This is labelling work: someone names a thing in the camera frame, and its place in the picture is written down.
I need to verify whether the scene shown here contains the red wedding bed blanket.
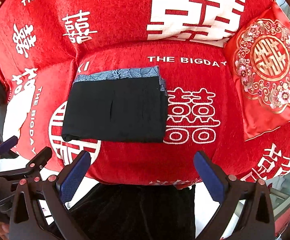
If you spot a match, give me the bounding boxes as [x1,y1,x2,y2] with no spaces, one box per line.
[0,0,290,188]

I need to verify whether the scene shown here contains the operator left hand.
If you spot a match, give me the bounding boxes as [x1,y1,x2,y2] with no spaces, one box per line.
[0,221,10,240]

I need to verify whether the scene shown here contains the black pants with blue trim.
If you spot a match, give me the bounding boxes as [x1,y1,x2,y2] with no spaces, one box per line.
[61,66,168,142]

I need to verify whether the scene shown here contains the red embroidered pillow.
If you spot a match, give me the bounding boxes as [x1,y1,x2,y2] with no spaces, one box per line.
[224,1,290,140]

